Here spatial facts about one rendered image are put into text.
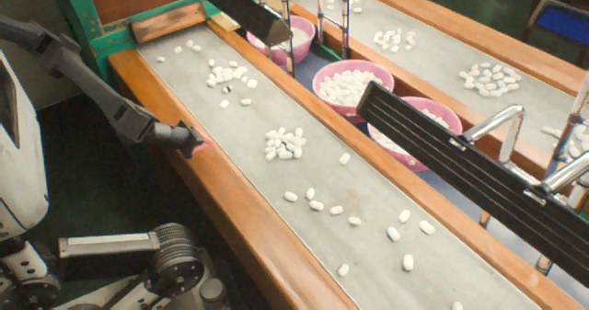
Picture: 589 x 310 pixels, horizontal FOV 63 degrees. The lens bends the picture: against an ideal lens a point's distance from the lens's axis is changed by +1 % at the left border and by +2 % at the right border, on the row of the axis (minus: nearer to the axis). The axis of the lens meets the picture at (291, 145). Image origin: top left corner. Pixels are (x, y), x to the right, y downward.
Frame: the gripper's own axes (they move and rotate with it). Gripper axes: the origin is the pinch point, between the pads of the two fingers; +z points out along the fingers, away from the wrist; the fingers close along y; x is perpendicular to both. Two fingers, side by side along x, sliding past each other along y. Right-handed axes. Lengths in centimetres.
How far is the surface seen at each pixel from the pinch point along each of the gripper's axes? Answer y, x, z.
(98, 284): 39, 94, 18
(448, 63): -7, -53, 72
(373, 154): -27.5, -20.6, 29.8
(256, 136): 2.0, -4.5, 16.3
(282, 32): -0.6, -36.4, 2.6
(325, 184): -26.7, -8.2, 19.3
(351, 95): 0, -28, 43
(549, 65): -31, -68, 84
